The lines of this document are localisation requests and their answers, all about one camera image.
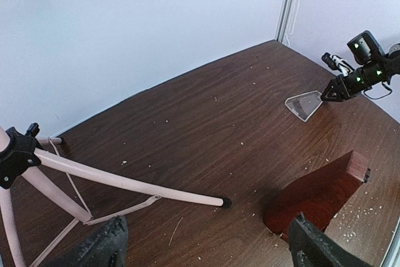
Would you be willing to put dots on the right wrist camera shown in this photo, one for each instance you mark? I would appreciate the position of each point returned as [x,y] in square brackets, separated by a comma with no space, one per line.
[337,63]

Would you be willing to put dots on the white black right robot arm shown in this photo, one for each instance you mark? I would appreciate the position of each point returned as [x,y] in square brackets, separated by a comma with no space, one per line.
[375,67]

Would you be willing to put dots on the right aluminium corner post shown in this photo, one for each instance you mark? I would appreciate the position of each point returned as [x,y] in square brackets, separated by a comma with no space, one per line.
[286,21]

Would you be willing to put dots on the clear plastic metronome cover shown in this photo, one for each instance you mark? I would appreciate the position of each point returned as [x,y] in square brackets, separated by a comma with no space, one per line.
[304,105]

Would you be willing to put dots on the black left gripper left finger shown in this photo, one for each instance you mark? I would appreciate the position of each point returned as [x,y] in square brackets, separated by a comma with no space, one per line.
[106,247]

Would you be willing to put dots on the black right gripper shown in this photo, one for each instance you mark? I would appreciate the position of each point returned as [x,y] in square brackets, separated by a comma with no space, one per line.
[343,87]

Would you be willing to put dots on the dark red wooden metronome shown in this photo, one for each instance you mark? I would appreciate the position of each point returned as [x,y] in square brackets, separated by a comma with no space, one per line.
[318,195]

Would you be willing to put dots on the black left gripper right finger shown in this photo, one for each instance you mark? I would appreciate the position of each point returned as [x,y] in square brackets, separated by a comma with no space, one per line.
[311,247]

